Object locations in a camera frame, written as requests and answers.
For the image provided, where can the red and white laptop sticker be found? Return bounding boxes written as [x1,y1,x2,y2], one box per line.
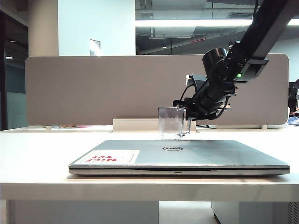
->
[76,150,140,164]

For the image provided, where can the white under-desk cabinet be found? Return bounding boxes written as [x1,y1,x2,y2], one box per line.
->
[211,201,299,224]

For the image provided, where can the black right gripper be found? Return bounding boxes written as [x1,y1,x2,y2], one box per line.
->
[172,92,225,122]

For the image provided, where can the long ceiling light strip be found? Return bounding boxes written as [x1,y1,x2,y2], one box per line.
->
[135,18,299,28]

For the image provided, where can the beige fabric desk divider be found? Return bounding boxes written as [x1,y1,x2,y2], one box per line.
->
[24,53,290,126]

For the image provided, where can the transparent grey faceted water cup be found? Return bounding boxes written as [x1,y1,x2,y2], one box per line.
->
[158,106,192,141]

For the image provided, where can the paper notice on wall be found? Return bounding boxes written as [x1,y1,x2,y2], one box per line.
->
[89,39,101,56]

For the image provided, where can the white object behind divider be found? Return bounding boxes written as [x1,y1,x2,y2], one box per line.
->
[196,123,288,130]

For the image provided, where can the silver Dell laptop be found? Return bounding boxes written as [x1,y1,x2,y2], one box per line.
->
[68,140,290,176]

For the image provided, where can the dark door frame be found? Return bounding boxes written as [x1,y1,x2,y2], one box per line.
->
[0,10,29,131]

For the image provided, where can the white desk support panel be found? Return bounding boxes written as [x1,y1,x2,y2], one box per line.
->
[7,200,160,224]

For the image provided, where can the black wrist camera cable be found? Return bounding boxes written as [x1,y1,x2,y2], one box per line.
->
[178,78,199,102]

